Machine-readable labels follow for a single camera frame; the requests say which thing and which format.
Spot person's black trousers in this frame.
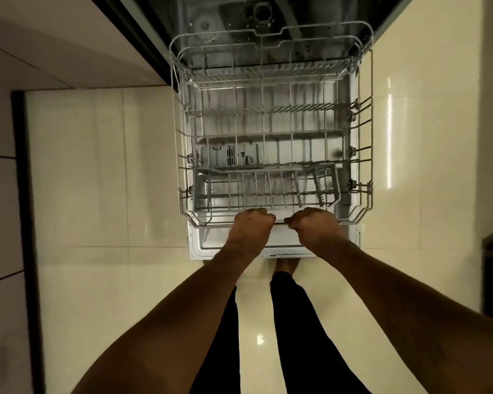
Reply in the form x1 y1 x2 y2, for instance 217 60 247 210
189 271 372 394

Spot white dishwasher door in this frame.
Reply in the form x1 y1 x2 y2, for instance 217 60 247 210
188 69 361 261

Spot dark cabinet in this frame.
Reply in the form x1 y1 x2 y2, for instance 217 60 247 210
11 91 46 394

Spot person's left hand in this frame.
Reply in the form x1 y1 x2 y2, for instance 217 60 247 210
225 208 277 256

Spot person's left forearm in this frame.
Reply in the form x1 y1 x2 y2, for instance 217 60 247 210
72 244 265 394

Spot person's right forearm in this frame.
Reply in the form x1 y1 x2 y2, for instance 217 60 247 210
316 240 493 394

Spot person's bare foot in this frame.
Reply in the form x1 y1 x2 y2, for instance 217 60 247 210
274 258 301 277

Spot grey wire dishwasher rack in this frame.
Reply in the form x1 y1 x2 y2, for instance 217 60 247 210
169 21 374 229

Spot person's right hand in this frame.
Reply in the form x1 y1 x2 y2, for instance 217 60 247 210
284 207 350 259

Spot dishwasher tub interior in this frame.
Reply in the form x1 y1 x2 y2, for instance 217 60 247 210
119 0 415 78

